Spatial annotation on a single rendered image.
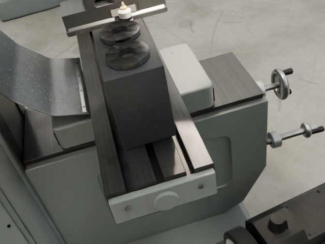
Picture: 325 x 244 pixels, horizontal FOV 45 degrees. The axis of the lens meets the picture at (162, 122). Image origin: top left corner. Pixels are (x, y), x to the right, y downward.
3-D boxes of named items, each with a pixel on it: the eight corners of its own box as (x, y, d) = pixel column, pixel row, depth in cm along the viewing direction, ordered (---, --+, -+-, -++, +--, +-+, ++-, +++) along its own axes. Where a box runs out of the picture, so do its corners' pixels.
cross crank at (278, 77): (282, 85, 151) (284, 59, 143) (298, 102, 142) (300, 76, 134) (243, 96, 150) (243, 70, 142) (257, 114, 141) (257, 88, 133)
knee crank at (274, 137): (318, 125, 145) (320, 113, 141) (327, 136, 140) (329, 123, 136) (262, 142, 143) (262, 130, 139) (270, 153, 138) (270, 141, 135)
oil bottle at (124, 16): (134, 30, 127) (127, -3, 120) (137, 35, 124) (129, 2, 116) (122, 33, 126) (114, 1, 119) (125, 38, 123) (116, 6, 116)
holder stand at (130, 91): (155, 82, 104) (140, 11, 90) (177, 135, 87) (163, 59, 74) (110, 94, 103) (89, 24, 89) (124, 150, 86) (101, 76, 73)
